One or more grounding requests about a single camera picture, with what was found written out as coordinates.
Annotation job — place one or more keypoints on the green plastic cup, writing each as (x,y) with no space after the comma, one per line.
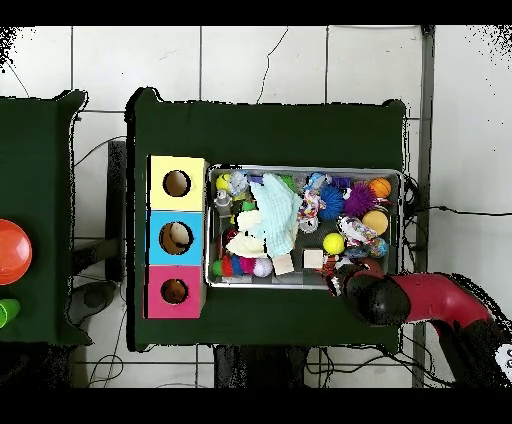
(8,312)

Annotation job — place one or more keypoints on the small colourful crumpled paper ball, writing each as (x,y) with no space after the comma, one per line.
(310,206)

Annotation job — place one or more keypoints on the black stand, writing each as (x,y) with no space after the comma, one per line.
(116,180)

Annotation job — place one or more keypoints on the blue spiky ball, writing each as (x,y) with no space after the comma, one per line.
(331,202)

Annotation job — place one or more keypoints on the grey metal rail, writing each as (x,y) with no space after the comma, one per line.
(426,120)

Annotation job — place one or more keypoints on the cream waffle cloth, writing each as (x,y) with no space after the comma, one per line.
(248,236)

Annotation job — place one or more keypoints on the dark green table cloth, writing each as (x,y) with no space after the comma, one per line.
(260,132)
(48,120)

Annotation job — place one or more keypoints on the orange plastic bowl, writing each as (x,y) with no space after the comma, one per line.
(14,252)

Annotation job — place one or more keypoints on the long colourful crumpled wrapper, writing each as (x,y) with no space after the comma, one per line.
(358,231)

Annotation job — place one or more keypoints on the purple spiky ball with eyes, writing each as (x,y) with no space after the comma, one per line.
(360,199)

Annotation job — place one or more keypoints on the multicolour spiky caterpillar toy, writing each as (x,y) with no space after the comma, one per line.
(240,266)

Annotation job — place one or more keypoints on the mint waffle cloth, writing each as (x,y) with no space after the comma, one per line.
(280,216)

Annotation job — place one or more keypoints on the crushed bottle with blue label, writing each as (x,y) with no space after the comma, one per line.
(318,180)

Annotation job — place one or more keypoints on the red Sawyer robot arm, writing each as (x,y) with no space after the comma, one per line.
(432,296)

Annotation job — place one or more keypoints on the wooden box with three holes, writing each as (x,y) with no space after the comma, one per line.
(158,200)

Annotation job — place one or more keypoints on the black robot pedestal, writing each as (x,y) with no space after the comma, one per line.
(256,368)

